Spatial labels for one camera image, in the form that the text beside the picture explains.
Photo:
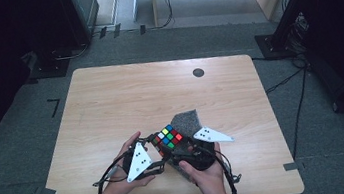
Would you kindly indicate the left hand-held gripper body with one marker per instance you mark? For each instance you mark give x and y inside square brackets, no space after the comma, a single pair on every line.
[138,163]

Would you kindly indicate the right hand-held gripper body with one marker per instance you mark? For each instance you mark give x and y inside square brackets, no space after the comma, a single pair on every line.
[201,158]

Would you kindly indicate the multicoloured puzzle cube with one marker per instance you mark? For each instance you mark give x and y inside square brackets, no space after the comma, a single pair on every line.
[168,138]

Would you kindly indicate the grey fuzzy cloth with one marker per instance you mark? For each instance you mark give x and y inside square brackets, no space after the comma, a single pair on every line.
[187,120]

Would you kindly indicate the person's right hand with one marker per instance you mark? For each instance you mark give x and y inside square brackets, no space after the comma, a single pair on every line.
[211,182]

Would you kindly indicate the person's left hand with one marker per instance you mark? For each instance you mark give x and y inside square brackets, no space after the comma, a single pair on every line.
[119,188]

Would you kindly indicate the round dark table grommet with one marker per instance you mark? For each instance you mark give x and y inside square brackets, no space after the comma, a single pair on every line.
[198,72]

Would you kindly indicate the grey tape piece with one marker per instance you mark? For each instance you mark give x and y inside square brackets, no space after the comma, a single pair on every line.
[290,166]
[48,193]

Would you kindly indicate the black angled floor tape mark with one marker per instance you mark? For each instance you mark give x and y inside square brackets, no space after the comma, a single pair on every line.
[56,105]

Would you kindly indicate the black flat stand base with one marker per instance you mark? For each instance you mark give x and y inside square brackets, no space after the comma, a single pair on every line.
[50,70]

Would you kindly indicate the black cabinet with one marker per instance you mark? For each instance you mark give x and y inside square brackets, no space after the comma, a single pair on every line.
[72,16]

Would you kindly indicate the black metal stand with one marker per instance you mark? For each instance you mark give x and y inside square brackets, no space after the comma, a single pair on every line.
[285,28]

